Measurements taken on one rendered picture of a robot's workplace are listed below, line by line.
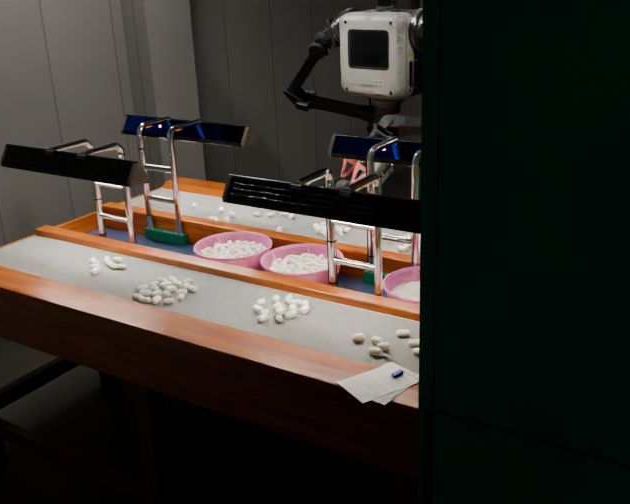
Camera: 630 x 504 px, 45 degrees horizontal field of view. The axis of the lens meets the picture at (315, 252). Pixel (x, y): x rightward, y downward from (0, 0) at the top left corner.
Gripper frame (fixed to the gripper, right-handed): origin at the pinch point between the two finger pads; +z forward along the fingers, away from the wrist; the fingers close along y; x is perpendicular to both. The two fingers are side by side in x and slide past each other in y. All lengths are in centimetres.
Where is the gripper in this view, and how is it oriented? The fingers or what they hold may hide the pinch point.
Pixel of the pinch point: (348, 178)
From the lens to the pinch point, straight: 279.0
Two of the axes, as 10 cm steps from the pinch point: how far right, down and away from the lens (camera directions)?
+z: -5.7, 8.2, 0.9
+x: -7.5, -4.7, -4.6
